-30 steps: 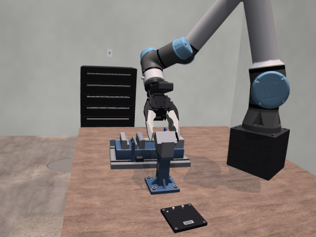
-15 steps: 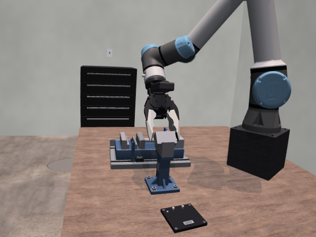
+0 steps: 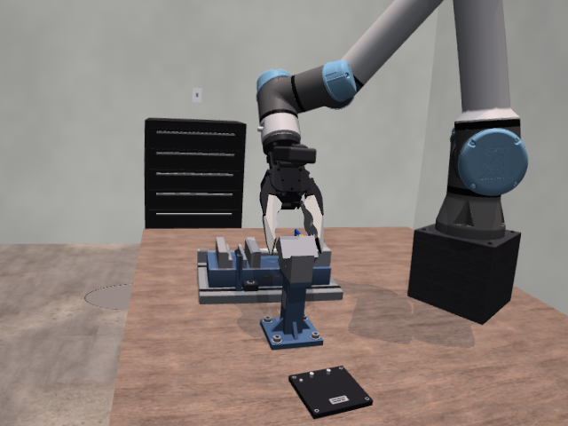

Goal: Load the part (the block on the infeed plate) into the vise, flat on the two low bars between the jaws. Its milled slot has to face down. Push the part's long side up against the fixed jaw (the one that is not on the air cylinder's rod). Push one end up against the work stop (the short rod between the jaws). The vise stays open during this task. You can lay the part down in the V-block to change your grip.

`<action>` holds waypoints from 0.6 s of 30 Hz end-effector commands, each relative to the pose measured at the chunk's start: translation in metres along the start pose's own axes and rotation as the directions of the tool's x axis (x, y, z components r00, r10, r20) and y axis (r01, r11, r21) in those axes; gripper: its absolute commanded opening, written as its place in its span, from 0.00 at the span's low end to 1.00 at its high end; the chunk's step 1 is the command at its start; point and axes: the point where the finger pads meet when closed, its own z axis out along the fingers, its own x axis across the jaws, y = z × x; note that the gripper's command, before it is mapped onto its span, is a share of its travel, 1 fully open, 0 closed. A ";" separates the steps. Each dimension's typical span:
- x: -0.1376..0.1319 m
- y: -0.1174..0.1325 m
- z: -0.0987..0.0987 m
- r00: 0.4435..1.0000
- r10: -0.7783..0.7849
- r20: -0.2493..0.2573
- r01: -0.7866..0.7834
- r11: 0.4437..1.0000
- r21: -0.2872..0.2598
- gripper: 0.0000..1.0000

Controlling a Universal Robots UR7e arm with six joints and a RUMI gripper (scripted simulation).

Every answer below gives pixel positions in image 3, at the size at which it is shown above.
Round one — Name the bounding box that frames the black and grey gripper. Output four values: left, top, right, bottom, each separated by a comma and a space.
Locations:
259, 133, 324, 256

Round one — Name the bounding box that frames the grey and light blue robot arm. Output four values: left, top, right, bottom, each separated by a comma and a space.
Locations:
256, 0, 528, 241

